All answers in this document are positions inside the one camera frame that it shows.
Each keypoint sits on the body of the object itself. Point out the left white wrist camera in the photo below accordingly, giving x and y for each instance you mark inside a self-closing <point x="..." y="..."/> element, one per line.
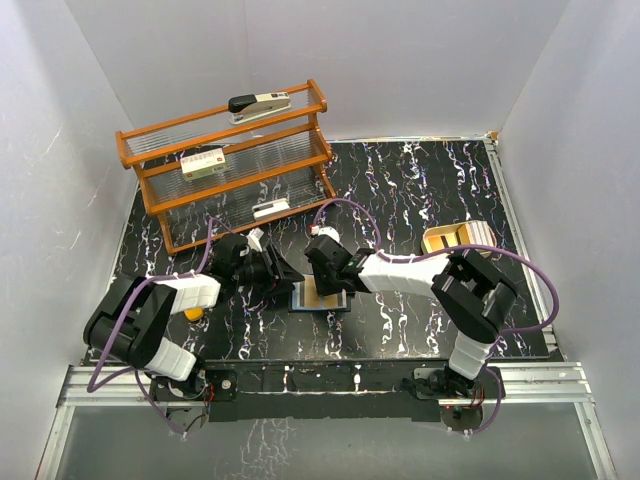
<point x="255" y="239"/>

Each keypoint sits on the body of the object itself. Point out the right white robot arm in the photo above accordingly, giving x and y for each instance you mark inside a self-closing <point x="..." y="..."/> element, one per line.
<point x="476" y="296"/>

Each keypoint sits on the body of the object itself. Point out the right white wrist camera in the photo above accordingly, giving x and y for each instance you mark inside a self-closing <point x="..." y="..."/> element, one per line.
<point x="329" y="231"/>

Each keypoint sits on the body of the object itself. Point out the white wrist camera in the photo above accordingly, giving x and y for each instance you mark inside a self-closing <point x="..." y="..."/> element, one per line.
<point x="329" y="231"/>
<point x="255" y="239"/>

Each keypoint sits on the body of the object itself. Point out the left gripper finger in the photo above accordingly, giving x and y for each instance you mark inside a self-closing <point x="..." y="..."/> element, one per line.
<point x="279" y="269"/>
<point x="284" y="284"/>

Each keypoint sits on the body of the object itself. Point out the gold credit card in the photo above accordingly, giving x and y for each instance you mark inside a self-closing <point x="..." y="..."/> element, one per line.
<point x="334" y="301"/>
<point x="309" y="297"/>

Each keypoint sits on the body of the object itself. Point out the wooden oval card tray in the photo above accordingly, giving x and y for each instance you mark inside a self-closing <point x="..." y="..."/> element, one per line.
<point x="440" y="237"/>

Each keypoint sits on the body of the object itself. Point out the white staples box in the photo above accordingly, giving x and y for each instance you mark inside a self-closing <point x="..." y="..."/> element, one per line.
<point x="203" y="164"/>

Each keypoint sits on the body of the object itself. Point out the small white stapler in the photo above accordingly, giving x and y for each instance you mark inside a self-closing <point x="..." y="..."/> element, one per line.
<point x="270" y="209"/>

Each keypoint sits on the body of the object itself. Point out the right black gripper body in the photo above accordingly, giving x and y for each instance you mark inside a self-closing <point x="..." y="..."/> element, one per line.
<point x="340" y="289"/>

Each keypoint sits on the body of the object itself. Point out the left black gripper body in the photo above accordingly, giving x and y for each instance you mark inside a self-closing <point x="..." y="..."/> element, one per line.
<point x="253" y="272"/>

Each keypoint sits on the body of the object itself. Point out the orange wooden three-tier shelf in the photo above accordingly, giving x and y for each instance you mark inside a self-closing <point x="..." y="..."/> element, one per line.
<point x="258" y="158"/>

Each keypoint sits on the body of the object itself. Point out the yellow round tape measure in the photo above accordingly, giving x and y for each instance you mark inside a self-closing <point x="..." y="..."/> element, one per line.
<point x="194" y="315"/>

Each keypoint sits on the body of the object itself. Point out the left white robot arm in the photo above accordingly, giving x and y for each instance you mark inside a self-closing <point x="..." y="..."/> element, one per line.
<point x="129" y="323"/>

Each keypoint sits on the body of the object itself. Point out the black and beige stapler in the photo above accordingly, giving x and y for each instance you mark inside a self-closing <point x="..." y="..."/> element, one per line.
<point x="251" y="107"/>

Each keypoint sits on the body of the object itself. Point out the black leather card holder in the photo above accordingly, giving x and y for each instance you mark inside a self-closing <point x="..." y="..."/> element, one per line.
<point x="295" y="296"/>

